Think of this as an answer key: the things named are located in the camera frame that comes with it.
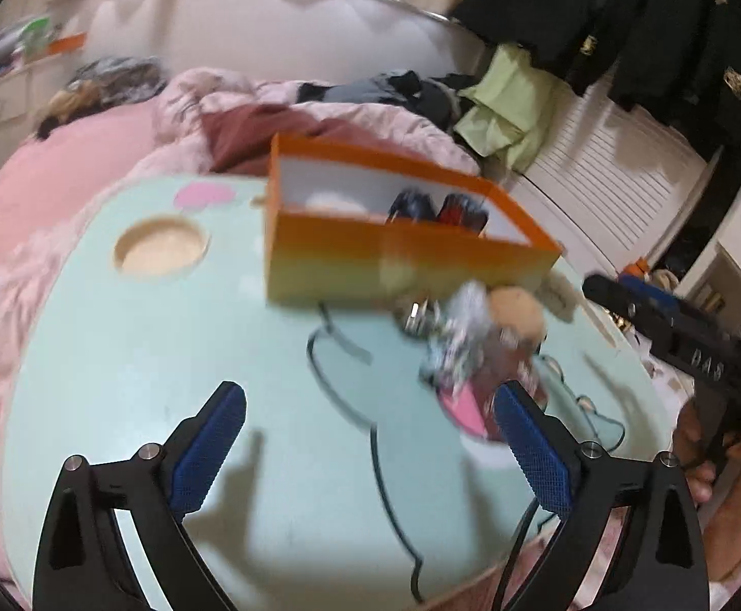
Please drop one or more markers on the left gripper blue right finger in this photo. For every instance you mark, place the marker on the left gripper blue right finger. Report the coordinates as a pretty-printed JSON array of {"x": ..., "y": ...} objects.
[{"x": 543, "y": 447}]

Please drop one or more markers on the dark red blanket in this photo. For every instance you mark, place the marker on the dark red blanket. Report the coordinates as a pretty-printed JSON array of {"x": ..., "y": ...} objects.
[{"x": 281, "y": 133}]

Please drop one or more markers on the tan round plush toy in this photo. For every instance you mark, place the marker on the tan round plush toy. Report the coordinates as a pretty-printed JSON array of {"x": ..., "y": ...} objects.
[{"x": 518, "y": 323}]

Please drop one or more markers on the pile of dark clothes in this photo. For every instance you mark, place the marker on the pile of dark clothes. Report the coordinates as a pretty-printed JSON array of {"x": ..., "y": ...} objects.
[{"x": 438, "y": 99}]

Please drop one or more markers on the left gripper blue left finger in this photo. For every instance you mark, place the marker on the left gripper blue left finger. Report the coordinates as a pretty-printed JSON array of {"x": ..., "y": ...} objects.
[{"x": 199, "y": 445}]

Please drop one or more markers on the person's right hand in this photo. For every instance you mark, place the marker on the person's right hand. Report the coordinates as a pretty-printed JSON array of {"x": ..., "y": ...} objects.
[{"x": 722, "y": 529}]

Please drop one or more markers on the orange box lid on cabinet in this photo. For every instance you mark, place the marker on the orange box lid on cabinet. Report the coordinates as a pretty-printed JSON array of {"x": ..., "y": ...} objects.
[{"x": 67, "y": 44}]

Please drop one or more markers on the dark sequin pouch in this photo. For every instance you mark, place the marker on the dark sequin pouch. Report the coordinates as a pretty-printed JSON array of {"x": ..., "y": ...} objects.
[{"x": 472, "y": 407}]

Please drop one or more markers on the orange cardboard box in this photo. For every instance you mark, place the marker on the orange cardboard box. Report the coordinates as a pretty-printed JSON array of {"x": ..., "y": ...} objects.
[{"x": 313, "y": 257}]

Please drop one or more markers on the pink floral duvet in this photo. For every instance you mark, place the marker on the pink floral duvet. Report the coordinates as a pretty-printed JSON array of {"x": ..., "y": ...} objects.
[{"x": 50, "y": 189}]

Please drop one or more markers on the white drawer cabinet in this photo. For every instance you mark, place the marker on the white drawer cabinet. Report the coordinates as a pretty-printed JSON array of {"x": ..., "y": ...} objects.
[{"x": 25, "y": 92}]

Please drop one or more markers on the light green cloth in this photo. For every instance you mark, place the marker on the light green cloth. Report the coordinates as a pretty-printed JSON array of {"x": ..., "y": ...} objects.
[{"x": 513, "y": 108}]

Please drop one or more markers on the black hanging jacket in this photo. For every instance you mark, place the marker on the black hanging jacket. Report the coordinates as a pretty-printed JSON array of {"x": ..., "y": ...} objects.
[{"x": 680, "y": 60}]

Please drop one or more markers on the green lidded container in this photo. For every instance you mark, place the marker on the green lidded container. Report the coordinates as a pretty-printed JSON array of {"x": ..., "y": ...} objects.
[{"x": 33, "y": 41}]

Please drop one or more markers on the white fluffy pompom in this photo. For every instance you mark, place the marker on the white fluffy pompom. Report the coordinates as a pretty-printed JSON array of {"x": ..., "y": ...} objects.
[{"x": 334, "y": 202}]

